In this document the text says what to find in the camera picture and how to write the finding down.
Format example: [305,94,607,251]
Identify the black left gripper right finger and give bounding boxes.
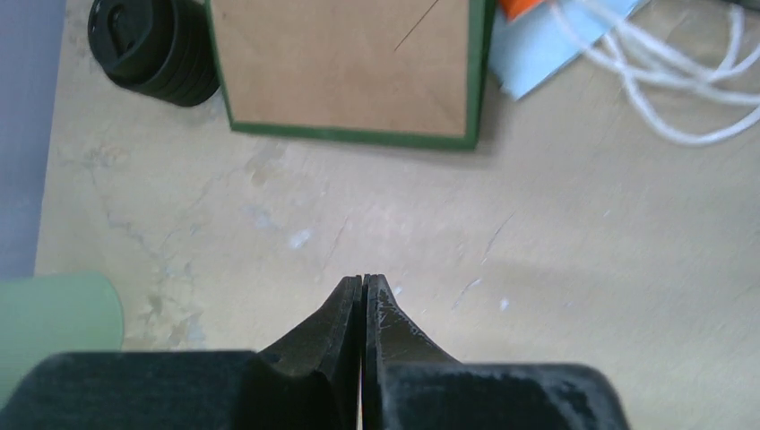
[362,275,630,429]

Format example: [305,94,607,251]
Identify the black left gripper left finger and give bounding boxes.
[1,276,362,429]

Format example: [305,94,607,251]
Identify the green paper bag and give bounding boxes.
[204,1,497,151]

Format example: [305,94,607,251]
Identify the green straw holder cup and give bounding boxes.
[1,271,125,406]

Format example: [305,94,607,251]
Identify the orange paper bag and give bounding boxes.
[497,0,544,22]

